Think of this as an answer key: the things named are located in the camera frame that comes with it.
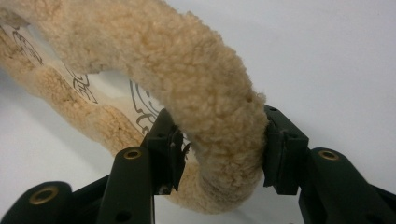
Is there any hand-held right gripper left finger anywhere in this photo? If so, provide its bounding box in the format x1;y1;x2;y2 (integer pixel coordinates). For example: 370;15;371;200
140;107;191;196

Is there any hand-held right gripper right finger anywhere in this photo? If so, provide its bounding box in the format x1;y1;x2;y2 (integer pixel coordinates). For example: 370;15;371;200
262;105;311;196

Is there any wooden peanut-shaped puzzle board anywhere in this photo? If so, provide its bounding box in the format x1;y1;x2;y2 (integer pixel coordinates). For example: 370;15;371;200
0;0;270;217

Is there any white table mat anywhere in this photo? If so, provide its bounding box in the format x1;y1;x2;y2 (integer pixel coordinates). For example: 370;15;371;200
0;0;396;224

